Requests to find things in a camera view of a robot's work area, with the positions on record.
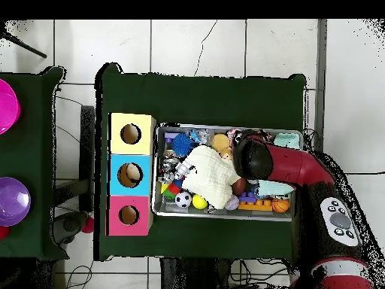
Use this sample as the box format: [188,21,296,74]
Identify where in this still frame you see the shallow clear mesh bin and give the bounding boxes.
[151,123,303,222]

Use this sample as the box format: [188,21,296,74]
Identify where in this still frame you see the wooden box with three holes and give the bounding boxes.
[106,112,157,236]

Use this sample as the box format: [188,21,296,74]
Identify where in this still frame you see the blue spiky ball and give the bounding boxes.
[171,132,195,157]

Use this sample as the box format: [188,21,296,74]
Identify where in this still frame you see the cream waffle cloth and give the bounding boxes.
[181,144,241,210]

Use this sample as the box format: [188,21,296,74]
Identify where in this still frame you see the tan plush monkey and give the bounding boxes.
[209,133,234,160]

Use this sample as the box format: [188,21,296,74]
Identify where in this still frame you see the small soccer ball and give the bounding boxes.
[174,191,193,209]

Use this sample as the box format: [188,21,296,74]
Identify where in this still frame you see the yellow ball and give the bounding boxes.
[192,193,208,210]

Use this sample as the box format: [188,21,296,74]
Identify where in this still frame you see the small brown football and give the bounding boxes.
[231,178,247,196]

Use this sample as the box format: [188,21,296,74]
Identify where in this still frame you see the orange building block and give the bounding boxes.
[238,198,273,211]

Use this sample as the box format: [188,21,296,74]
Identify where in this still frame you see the mint waffle cloth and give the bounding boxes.
[257,132,301,196]

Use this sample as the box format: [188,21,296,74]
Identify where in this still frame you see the small orange basketball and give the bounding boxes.
[271,198,290,214]

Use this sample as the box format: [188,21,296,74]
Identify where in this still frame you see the dark green side tablecloth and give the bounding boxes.
[0,66,68,261]

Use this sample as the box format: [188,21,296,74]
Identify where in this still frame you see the purple plastic bowl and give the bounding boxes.
[0,176,32,227]

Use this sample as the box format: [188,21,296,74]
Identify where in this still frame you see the pink plastic bowl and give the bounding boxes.
[0,78,21,135]

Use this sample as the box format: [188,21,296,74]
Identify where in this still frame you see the thin black rod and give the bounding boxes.
[0,29,47,59]

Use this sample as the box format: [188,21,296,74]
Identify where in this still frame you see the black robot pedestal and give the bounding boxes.
[160,257,232,289]

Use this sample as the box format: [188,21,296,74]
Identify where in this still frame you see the black floor cable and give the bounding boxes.
[345,170,385,176]

